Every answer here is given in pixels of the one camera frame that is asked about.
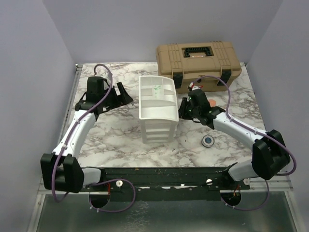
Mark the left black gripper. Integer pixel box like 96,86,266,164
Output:
100,82,133,110

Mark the white plastic drawer organizer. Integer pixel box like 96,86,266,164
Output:
139,75,179,144

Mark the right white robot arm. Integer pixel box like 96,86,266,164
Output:
179,89,291,189

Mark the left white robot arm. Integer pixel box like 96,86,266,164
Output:
40,76,133,193

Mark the orange round makeup sponge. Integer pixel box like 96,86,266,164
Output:
209,99,217,107

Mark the round compact with lid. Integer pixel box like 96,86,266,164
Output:
201,135,215,148

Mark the tan plastic toolbox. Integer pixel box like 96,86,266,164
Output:
156,41,242,94

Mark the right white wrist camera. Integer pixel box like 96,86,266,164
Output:
188,82,200,91

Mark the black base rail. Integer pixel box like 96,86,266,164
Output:
79,166,252,202

